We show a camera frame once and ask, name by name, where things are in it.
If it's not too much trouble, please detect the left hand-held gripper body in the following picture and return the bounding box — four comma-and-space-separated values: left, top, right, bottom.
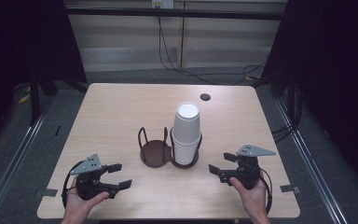
69, 153, 120, 201

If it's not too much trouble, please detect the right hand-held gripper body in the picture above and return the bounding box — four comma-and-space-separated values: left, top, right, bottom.
217, 144, 277, 191

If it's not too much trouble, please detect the brown double cup holder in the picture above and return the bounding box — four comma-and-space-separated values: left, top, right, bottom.
137, 125, 204, 170

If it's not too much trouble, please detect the stack of white paper cups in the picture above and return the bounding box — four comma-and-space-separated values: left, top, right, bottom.
171, 101, 203, 166

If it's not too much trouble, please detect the person's left hand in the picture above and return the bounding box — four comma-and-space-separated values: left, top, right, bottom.
61, 176, 110, 221

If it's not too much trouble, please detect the person's right hand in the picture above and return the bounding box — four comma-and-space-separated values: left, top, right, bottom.
228, 176, 270, 219

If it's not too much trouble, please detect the grey tape strip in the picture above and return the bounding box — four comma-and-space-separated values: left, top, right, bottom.
279, 184, 301, 194
33, 188, 59, 199

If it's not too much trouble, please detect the black metal stand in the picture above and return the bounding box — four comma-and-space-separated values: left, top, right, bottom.
28, 73, 42, 127

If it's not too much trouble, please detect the black curtain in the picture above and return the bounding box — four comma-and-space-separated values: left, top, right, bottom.
260, 0, 358, 190
0, 0, 88, 150

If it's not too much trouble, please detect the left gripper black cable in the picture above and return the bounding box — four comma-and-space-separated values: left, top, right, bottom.
61, 160, 86, 208

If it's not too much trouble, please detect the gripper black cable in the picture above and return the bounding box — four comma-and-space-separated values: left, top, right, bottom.
61, 160, 86, 208
258, 167, 274, 215

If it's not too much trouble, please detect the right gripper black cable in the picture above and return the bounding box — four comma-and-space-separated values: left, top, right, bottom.
258, 167, 274, 215

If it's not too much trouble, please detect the bundle of black cables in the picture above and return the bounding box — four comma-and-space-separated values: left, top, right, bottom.
270, 83, 304, 144

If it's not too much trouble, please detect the metal floor rail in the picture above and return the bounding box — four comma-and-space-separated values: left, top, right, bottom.
0, 96, 55, 224
273, 97, 351, 224

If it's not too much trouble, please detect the black floor cable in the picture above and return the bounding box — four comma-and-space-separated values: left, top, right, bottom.
157, 15, 269, 86

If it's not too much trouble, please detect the black horizontal frame bar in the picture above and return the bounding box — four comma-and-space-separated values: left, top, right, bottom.
64, 7, 289, 21

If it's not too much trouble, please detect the white wall outlet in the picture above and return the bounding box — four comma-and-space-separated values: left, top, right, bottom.
151, 0, 175, 9

